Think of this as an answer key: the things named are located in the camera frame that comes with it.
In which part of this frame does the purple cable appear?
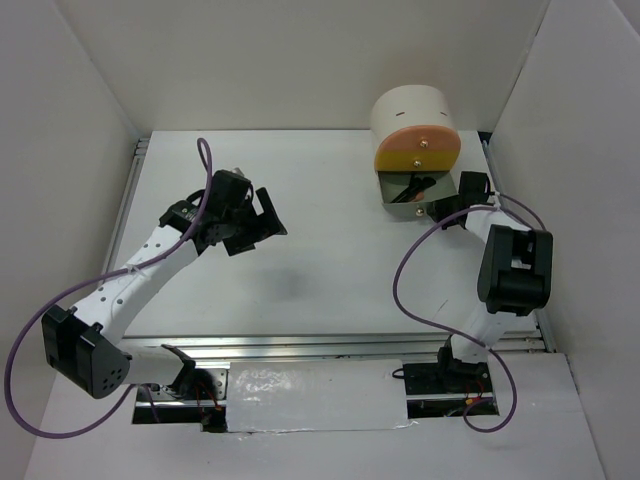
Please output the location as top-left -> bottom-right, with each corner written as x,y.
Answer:
4,137 -> 216,440
392,193 -> 547,434

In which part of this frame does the thin black makeup brush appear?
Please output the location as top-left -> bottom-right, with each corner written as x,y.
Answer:
409,177 -> 437,192

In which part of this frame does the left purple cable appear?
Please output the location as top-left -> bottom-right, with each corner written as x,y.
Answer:
4,137 -> 216,440

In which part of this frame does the round cream drawer organizer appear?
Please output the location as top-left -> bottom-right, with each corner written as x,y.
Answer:
370,85 -> 461,219

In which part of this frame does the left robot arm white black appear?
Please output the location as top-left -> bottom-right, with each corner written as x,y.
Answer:
42,170 -> 287,399

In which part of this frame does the black fan makeup brush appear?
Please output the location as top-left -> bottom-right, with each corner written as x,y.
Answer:
391,174 -> 422,203

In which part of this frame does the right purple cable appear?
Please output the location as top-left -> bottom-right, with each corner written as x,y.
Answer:
392,193 -> 547,434

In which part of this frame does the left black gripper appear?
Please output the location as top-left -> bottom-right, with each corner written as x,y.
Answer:
223,187 -> 286,256

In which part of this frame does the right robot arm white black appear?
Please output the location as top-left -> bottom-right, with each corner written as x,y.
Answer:
428,171 -> 553,392

